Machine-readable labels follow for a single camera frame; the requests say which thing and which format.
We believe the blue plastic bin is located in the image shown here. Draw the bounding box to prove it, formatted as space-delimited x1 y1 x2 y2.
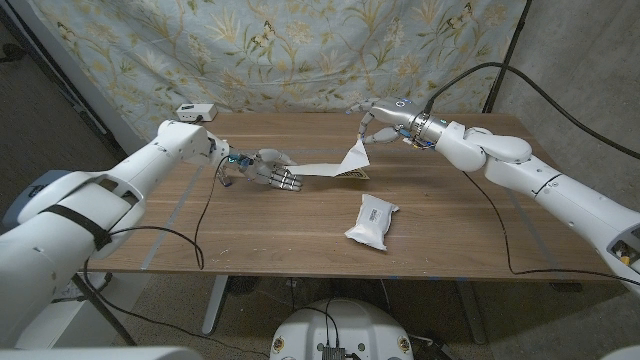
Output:
2 169 71 226

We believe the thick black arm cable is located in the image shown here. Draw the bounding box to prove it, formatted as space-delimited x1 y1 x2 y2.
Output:
71 273 137 347
422 61 640 161

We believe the black backdrop stand pole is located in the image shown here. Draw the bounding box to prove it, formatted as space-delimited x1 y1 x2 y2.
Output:
482 0 532 114

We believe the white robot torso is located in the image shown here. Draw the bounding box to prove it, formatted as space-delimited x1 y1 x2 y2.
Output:
269 298 415 360

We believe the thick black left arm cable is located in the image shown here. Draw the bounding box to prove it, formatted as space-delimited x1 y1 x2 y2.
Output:
71 273 137 347

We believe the white sealed plastic package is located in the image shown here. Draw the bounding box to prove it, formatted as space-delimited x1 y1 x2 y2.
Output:
344 193 400 252

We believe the yellow new driver bumper sticker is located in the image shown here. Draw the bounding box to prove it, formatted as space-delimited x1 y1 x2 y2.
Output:
334 137 372 181

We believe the white sticker backing paper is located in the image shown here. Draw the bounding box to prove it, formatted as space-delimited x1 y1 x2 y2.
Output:
287 162 349 178

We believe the grey table leg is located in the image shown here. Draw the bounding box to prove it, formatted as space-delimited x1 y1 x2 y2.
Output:
457 279 489 345

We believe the white table leg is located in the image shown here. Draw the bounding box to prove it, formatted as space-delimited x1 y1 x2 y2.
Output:
201 274 230 335

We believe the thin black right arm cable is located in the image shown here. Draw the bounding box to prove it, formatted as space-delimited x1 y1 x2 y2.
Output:
463 171 640 287

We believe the floral printed backdrop cloth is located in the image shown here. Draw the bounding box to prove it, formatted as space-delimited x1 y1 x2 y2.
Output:
29 0 529 149

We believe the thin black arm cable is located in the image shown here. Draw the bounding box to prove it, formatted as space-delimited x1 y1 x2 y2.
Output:
79 157 271 359
463 171 640 287

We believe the white power socket box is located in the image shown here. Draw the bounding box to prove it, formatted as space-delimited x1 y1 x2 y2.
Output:
175 103 219 123

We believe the white robot chest edge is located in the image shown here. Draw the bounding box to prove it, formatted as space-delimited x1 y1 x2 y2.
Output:
0 346 204 360

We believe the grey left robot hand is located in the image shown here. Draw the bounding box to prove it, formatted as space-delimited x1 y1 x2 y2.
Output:
234 148 304 193

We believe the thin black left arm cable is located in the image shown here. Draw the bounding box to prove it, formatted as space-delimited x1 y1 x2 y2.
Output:
79 157 271 359

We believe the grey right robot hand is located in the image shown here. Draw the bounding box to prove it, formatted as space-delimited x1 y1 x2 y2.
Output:
346 97 431 146

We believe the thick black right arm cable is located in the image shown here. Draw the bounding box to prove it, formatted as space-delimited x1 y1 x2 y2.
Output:
422 61 640 161

